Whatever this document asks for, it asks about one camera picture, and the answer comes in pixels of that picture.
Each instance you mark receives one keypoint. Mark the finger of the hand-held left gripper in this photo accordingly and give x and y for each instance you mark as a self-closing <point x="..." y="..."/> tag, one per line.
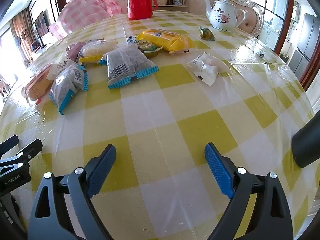
<point x="8" y="142"/>
<point x="27" y="150"/>

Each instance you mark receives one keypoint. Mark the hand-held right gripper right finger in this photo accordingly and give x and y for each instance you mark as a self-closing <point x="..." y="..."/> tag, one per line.
<point x="217" y="166"/>

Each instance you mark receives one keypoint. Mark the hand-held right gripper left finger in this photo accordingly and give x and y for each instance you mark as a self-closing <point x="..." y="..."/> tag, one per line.
<point x="103" y="166"/>

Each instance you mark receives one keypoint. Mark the orange snack packet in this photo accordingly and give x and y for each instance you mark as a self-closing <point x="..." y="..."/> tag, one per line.
<point x="37" y="85"/>

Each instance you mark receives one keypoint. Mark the small blue-edged snack packet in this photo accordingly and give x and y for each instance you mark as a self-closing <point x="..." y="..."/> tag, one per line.
<point x="67" y="85"/>

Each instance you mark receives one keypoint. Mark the white printed snack packet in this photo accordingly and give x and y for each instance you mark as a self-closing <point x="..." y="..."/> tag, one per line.
<point x="60" y="66"/>

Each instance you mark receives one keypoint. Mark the clear white snack packet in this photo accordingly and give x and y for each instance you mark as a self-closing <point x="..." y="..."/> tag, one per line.
<point x="207" y="66"/>

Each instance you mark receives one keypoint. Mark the large blue-edged snack packet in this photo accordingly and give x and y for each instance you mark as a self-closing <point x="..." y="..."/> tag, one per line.
<point x="127" y="63"/>

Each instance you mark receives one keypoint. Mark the purple snack packet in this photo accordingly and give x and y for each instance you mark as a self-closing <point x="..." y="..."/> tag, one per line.
<point x="73" y="51"/>

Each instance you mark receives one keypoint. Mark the clear bread packet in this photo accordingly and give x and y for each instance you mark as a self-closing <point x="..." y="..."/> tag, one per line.
<point x="96" y="50"/>

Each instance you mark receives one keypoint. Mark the pale green snack packet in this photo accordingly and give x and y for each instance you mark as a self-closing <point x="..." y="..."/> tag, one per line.
<point x="147" y="47"/>

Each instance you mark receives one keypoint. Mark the yellow snack packet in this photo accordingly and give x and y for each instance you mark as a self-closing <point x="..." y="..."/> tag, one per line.
<point x="165" y="40"/>

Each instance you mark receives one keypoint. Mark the yellow white checkered tablecloth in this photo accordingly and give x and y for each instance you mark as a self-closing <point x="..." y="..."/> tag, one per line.
<point x="175" y="105"/>

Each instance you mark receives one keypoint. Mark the dark rounded object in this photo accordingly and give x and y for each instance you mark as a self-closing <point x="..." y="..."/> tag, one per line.
<point x="306" y="145"/>

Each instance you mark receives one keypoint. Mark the brown patterned curtain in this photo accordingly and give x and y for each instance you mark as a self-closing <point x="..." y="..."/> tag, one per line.
<point x="21" y="37"/>

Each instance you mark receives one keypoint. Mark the flat screen television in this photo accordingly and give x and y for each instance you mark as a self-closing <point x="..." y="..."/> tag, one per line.
<point x="40" y="27"/>

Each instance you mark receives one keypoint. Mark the pink checkered chair cover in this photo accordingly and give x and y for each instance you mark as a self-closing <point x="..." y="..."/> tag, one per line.
<point x="82" y="10"/>

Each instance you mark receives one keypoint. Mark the grey refrigerator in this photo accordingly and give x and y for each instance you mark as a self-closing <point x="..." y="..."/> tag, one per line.
<point x="303" y="42"/>

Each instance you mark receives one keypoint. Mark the white floral teapot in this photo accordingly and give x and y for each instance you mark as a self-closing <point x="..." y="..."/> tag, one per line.
<point x="222" y="15"/>

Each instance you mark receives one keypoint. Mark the ornate white padded chair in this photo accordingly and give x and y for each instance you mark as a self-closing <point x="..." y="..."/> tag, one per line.
<point x="251" y="17"/>

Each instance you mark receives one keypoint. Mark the red thermos jug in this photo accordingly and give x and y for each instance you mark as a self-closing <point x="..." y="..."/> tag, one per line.
<point x="138" y="2"/>

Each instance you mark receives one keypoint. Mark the small printed box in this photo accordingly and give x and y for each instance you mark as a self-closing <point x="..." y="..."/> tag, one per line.
<point x="178" y="0"/>

